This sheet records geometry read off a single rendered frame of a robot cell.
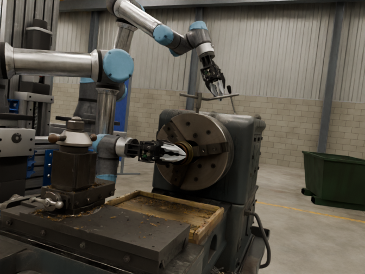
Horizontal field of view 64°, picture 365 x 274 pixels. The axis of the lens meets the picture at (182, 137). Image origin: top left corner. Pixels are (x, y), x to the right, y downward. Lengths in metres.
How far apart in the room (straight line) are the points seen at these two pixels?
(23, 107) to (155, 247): 1.00
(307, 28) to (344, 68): 1.87
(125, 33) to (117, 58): 0.55
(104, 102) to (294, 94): 10.17
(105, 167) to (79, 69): 0.36
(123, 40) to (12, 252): 1.18
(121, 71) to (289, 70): 10.36
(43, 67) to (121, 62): 0.25
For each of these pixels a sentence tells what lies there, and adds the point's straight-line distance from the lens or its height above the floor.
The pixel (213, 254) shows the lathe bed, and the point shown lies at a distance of 1.20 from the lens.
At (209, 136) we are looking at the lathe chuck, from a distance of 1.15.
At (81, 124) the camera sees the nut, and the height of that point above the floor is 1.17.
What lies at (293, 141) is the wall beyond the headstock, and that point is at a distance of 11.04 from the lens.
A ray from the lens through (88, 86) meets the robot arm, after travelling 1.51.
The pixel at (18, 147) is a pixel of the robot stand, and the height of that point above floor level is 1.06.
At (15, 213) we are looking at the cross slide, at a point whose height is 0.96.
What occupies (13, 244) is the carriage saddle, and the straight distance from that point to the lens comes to 0.74.
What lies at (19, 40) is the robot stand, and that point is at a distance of 1.50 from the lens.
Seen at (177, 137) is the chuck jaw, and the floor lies 1.14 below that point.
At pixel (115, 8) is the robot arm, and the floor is 1.68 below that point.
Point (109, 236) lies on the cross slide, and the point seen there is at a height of 0.97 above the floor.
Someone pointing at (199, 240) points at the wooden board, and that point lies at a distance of 0.85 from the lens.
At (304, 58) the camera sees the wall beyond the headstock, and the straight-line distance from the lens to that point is 11.38.
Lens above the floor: 1.20
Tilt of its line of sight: 3 degrees down
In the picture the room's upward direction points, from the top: 6 degrees clockwise
